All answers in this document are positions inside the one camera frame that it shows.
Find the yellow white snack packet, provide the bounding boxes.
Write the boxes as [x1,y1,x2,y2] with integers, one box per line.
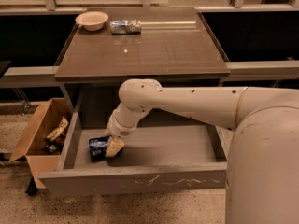
[46,117,69,142]

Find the grey cabinet with counter top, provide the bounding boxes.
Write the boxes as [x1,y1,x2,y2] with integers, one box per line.
[53,6,232,113]

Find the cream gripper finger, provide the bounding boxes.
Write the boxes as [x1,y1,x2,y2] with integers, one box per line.
[106,137,125,158]
[104,123,111,136]

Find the dark snack packet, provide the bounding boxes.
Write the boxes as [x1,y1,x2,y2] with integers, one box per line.
[45,136,65,155]

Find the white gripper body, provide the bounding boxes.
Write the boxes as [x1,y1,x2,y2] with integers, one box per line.
[108,116,136,138]

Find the silver blue snack bag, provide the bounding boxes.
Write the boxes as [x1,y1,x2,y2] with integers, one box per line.
[109,20,141,35]

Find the white paper bowl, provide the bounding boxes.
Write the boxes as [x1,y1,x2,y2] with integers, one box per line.
[75,11,108,32]

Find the blue pepsi can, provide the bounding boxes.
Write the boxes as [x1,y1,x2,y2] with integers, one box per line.
[89,136,109,159]

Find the brown cardboard box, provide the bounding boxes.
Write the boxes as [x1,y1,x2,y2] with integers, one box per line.
[9,98,72,189]

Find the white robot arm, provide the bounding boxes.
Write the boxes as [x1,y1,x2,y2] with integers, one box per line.
[106,79,299,224]

